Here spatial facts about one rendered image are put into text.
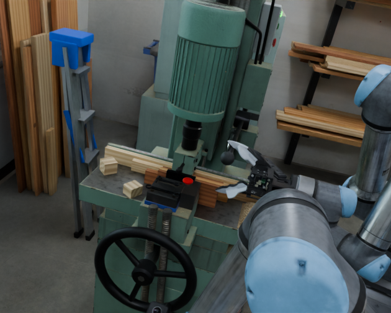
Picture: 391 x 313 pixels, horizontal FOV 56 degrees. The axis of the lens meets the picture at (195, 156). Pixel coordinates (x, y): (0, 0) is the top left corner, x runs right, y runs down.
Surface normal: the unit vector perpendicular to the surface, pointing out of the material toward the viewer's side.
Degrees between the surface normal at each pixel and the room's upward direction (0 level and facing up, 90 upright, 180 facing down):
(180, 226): 90
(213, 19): 90
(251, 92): 90
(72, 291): 1
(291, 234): 20
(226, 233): 90
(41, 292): 0
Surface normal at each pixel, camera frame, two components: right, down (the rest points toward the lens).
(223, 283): -0.69, 0.06
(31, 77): 0.98, 0.19
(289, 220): -0.14, -0.90
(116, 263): -0.23, 0.42
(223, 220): 0.17, -0.87
